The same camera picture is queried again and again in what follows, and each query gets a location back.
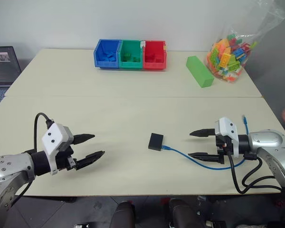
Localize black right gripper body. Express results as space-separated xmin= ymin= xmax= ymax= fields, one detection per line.
xmin=215 ymin=134 xmax=234 ymax=165

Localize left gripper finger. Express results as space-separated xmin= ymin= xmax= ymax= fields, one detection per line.
xmin=72 ymin=133 xmax=95 ymax=145
xmin=76 ymin=150 xmax=106 ymax=171

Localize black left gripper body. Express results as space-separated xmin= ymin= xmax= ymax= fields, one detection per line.
xmin=55 ymin=145 xmax=78 ymax=171

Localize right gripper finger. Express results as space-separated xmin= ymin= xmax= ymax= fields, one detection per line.
xmin=189 ymin=128 xmax=216 ymax=138
xmin=188 ymin=152 xmax=220 ymax=164

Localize small black box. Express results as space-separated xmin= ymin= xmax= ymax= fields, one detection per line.
xmin=148 ymin=133 xmax=164 ymax=152

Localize dark rounded shape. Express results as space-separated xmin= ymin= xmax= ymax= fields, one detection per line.
xmin=108 ymin=201 xmax=136 ymax=228
xmin=168 ymin=198 xmax=205 ymax=228

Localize long green block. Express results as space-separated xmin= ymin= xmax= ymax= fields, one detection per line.
xmin=186 ymin=56 xmax=215 ymax=89

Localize clear bag of toy bricks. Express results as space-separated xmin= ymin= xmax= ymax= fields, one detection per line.
xmin=205 ymin=0 xmax=285 ymax=84

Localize blue toy bricks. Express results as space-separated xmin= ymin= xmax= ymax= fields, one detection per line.
xmin=101 ymin=52 xmax=117 ymax=62

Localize blue plastic bin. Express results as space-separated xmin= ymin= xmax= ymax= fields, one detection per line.
xmin=93 ymin=39 xmax=122 ymax=70

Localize red toy bricks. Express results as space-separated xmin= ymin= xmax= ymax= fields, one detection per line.
xmin=145 ymin=53 xmax=164 ymax=63

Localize red plastic bin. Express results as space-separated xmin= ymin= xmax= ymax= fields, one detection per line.
xmin=142 ymin=40 xmax=169 ymax=70

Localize green toy bricks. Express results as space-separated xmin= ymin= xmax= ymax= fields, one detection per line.
xmin=122 ymin=53 xmax=142 ymax=63

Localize green plastic bin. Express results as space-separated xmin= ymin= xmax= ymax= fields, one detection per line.
xmin=118 ymin=40 xmax=144 ymax=70

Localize dark laptop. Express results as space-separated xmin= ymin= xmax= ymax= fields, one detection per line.
xmin=0 ymin=46 xmax=22 ymax=110

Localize blue cable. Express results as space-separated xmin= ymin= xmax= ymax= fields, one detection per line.
xmin=161 ymin=114 xmax=250 ymax=171

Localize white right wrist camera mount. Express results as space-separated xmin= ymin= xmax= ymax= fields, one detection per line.
xmin=214 ymin=116 xmax=240 ymax=159

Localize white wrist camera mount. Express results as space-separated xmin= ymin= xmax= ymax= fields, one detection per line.
xmin=214 ymin=116 xmax=240 ymax=159
xmin=41 ymin=123 xmax=75 ymax=176

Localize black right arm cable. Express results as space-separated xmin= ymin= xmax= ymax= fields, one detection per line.
xmin=224 ymin=148 xmax=283 ymax=194

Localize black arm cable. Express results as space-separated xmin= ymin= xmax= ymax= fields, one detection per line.
xmin=224 ymin=148 xmax=283 ymax=194
xmin=13 ymin=113 xmax=56 ymax=208

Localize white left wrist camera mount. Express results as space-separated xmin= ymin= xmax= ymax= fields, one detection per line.
xmin=41 ymin=123 xmax=75 ymax=176

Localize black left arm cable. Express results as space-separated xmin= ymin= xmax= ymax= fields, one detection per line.
xmin=13 ymin=113 xmax=56 ymax=208

